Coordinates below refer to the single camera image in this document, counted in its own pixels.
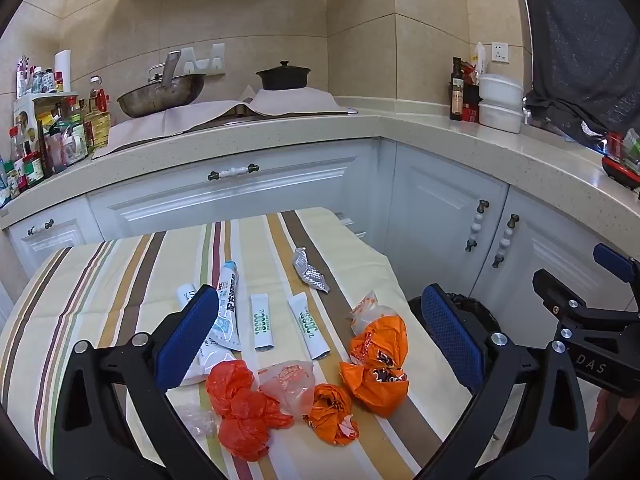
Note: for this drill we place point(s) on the small clear plastic wrap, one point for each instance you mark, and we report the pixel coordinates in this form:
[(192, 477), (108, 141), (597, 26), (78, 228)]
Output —
[(197, 420)]

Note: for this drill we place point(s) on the white stick sachet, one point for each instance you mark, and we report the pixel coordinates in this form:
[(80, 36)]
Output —
[(262, 322), (309, 325)]

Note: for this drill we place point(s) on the white drawer front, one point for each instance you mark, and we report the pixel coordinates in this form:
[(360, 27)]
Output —
[(225, 195)]

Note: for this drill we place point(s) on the yellow cooking oil bottle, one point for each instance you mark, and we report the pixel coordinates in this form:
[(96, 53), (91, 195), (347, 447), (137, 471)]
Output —
[(97, 120)]

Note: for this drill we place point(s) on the dark olive oil bottle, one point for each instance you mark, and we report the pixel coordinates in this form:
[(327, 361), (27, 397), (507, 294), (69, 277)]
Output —
[(456, 95)]

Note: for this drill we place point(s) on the large white powder packet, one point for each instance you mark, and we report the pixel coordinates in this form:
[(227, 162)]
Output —
[(212, 357)]

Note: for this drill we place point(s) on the red tray with packets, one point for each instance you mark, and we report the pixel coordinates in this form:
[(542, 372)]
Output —
[(622, 160)]

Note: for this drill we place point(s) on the translucent pink plastic bag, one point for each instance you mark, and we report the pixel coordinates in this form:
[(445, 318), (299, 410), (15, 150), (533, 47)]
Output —
[(290, 385)]

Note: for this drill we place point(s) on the small orange plastic bag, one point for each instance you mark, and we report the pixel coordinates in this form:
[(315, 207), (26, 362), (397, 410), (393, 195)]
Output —
[(330, 412)]

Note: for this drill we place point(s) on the blue and white packet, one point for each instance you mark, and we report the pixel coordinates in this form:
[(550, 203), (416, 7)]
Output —
[(227, 305)]

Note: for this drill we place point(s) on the crumpled silver foil wrapper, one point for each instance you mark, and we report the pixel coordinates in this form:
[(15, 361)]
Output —
[(310, 272)]

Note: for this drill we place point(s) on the paper towel roll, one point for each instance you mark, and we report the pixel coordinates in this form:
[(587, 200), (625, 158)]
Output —
[(62, 70)]

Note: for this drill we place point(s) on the striped tablecloth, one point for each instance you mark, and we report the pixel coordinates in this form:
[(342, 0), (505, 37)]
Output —
[(125, 280)]

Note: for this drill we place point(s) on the black lidded pot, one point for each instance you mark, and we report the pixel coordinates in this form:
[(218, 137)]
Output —
[(282, 79)]

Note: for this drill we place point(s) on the large orange plastic bag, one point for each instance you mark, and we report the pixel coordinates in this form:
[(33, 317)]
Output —
[(380, 380)]

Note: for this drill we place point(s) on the white cabinet door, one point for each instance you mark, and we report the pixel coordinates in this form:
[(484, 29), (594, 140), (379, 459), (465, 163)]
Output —
[(550, 240), (440, 200), (55, 245)]

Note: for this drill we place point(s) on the person's right hand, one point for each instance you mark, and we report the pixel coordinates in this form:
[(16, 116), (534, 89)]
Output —
[(601, 410)]

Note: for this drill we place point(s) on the red plastic bag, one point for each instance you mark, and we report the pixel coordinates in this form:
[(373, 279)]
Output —
[(240, 410)]

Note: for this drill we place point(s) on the white wall socket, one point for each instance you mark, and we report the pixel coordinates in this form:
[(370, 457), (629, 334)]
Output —
[(500, 51)]

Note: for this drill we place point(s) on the dark grey cloth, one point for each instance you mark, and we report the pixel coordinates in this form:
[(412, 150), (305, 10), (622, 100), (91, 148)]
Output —
[(585, 35)]

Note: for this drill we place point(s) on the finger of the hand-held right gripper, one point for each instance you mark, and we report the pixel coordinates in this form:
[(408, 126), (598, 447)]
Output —
[(612, 260), (555, 292)]

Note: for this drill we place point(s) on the group of condiment bottles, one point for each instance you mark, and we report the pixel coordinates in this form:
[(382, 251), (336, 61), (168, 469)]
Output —
[(40, 135)]

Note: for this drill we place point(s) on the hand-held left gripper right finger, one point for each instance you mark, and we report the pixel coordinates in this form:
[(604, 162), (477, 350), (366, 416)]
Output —
[(450, 340)]

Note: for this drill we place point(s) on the white plastic bottle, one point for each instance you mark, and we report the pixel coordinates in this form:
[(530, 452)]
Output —
[(480, 60)]

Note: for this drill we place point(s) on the white wall rack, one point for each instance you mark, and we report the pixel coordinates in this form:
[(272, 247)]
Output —
[(202, 60)]

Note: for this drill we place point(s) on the white lidded container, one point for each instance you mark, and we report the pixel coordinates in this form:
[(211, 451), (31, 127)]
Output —
[(500, 117), (500, 89)]

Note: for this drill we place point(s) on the metal wok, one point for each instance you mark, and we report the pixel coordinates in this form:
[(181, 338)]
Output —
[(160, 95)]

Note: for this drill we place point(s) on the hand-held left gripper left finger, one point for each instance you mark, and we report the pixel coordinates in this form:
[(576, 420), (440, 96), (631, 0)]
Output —
[(187, 335)]

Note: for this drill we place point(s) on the beige stove cover cloth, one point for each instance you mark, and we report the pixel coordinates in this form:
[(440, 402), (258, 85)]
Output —
[(200, 115)]

